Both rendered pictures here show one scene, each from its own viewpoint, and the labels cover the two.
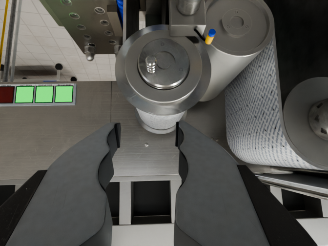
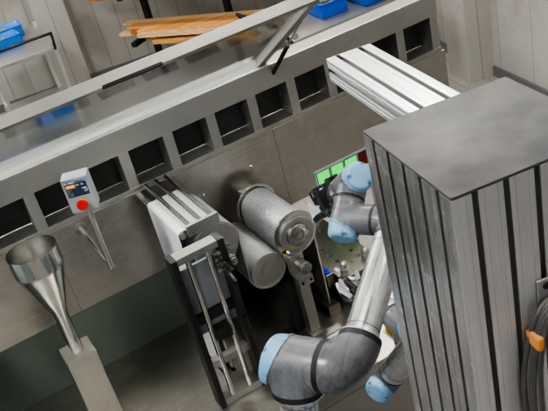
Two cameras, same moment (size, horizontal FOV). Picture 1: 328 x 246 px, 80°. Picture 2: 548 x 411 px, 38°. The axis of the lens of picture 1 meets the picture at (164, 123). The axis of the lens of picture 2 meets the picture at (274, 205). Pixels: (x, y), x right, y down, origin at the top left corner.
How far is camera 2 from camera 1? 215 cm
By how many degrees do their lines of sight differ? 31
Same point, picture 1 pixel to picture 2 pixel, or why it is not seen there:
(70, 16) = not seen: hidden behind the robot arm
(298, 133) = (230, 233)
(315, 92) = not seen: hidden behind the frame
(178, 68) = (293, 235)
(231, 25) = (271, 267)
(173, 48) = (296, 242)
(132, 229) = (244, 95)
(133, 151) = (259, 156)
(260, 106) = not seen: hidden behind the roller
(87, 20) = (326, 241)
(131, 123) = (267, 177)
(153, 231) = (227, 101)
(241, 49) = (263, 258)
